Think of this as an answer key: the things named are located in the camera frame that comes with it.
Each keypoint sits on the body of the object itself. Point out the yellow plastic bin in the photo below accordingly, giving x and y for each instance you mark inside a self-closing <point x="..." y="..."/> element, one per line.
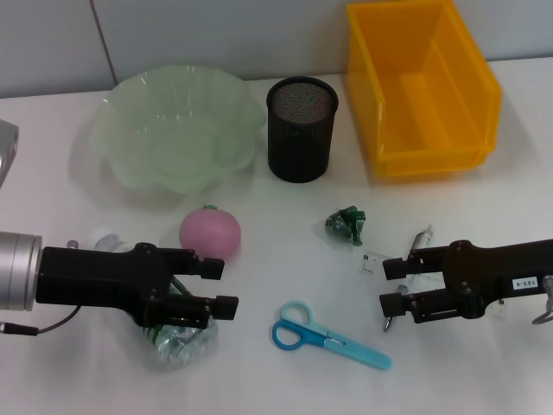
<point x="432" y="108"/>

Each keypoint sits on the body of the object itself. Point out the silver grey pen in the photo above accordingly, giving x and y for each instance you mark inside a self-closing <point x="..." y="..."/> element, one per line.
<point x="420" y="240"/>

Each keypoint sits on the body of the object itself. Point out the pink peach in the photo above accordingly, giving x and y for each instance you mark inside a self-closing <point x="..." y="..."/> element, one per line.
<point x="209" y="233"/>

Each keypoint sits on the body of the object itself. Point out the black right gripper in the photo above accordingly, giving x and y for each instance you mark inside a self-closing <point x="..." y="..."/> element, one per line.
<point x="488" y="272"/>

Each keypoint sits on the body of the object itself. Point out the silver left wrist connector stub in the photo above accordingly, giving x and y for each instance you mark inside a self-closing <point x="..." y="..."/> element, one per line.
<point x="72" y="244"/>

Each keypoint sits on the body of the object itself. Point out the blue scissors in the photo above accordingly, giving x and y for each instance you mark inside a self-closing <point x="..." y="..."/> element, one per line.
<point x="337" y="343"/>

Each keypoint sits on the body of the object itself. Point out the black mesh pen holder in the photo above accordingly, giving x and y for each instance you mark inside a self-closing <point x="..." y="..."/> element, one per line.
<point x="298" y="147"/>

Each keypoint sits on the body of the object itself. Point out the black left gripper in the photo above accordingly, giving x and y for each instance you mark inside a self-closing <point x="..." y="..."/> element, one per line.
<point x="95" y="276"/>

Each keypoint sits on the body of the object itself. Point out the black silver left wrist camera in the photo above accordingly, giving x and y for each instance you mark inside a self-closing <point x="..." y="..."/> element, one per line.
<point x="8" y="151"/>

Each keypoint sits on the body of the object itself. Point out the green translucent wavy fruit plate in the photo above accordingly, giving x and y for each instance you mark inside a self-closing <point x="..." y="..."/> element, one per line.
<point x="173" y="129"/>

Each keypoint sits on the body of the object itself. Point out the clear water bottle green label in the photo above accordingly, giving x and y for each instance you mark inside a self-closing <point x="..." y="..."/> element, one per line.
<point x="186" y="346"/>

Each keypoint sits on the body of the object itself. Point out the green plastic wrapper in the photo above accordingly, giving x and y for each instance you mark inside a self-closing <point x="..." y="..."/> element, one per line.
<point x="343" y="225"/>

